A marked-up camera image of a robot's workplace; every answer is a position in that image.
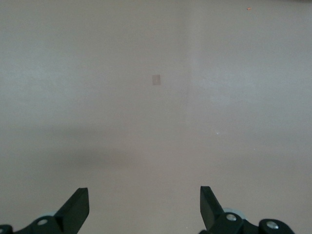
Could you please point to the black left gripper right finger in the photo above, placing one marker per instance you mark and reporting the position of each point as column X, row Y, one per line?
column 214, row 219

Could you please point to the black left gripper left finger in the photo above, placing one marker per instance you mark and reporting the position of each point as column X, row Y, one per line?
column 73, row 214

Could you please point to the brown tape patch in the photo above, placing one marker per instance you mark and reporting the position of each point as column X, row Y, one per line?
column 156, row 80

